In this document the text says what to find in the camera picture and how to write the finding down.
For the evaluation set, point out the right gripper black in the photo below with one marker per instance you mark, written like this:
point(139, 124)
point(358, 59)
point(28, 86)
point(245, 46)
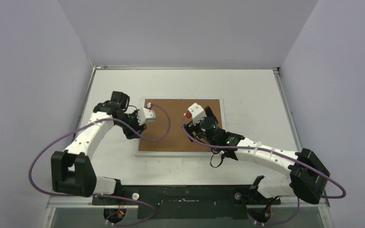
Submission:
point(194, 131)

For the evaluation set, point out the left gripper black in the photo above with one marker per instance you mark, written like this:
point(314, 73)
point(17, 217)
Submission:
point(139, 128)

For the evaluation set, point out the white picture frame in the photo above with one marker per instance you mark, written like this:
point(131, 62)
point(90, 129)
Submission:
point(178, 154)

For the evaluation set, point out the white brown backing board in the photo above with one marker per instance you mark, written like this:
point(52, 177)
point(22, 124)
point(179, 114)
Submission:
point(176, 140)

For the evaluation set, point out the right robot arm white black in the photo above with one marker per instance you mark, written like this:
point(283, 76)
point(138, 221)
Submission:
point(303, 173)

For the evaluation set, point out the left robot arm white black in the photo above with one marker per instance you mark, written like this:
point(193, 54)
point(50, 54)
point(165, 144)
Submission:
point(71, 169)

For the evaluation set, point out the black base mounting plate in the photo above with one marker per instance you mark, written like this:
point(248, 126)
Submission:
point(190, 202)

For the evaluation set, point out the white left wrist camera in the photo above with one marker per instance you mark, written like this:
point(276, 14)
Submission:
point(146, 114)

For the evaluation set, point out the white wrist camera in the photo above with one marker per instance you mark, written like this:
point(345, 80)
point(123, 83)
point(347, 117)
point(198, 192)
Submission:
point(195, 114)
point(146, 114)

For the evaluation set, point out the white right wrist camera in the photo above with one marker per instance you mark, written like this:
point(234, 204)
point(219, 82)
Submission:
point(195, 114)

